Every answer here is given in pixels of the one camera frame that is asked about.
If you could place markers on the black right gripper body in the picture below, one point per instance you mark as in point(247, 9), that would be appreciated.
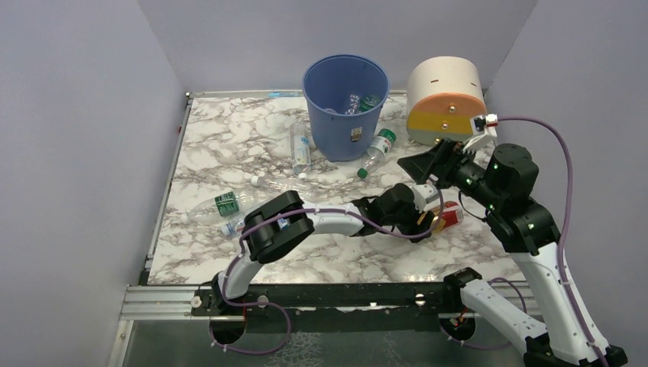
point(445, 163)

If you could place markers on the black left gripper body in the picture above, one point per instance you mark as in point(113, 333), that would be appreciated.
point(419, 213)

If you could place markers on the gold red snack packet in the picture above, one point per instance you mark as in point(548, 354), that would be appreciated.
point(451, 215)

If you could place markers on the green floral label bottle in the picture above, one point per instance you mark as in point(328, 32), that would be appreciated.
point(368, 102)

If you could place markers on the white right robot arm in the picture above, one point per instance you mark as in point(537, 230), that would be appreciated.
point(566, 335)

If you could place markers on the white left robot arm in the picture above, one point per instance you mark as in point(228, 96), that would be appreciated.
point(277, 227)

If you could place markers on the blue plastic bin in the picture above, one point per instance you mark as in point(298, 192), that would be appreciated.
point(344, 95)

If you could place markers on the clear bottle white green label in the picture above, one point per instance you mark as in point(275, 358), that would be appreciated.
point(376, 152)

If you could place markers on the round pastel drawer cabinet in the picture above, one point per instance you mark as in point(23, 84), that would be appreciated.
point(443, 95)

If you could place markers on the clear bottle white cap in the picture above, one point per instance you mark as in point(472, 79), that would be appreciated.
point(280, 184)

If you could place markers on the upright-lying bottle blue white label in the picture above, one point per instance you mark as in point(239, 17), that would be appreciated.
point(300, 150)

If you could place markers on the bottle purple blue label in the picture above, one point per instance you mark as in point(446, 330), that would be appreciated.
point(234, 226)

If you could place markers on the clear bottle dark green label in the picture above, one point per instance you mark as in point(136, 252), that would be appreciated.
point(221, 207)

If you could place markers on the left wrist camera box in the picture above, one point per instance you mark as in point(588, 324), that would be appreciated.
point(424, 194)

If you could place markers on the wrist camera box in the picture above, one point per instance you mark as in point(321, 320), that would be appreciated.
point(424, 194)
point(484, 132)

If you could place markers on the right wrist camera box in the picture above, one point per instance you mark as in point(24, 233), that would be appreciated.
point(484, 132)

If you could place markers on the black aluminium mounting rail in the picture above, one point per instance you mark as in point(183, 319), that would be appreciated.
point(333, 308)

